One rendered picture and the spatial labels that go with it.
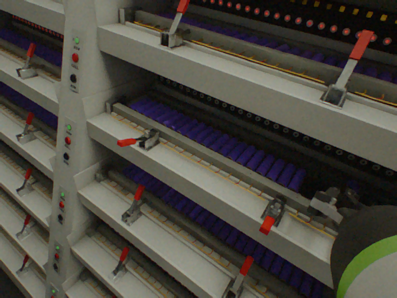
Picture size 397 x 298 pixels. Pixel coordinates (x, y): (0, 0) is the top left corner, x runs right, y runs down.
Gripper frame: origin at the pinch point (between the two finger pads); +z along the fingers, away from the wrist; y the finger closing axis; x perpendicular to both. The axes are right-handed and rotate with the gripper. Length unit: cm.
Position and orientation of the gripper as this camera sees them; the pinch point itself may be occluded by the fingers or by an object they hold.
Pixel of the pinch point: (355, 203)
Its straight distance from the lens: 42.8
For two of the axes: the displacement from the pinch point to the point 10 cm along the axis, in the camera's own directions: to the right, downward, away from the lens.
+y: -8.2, -4.3, 3.8
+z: 4.3, -0.2, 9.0
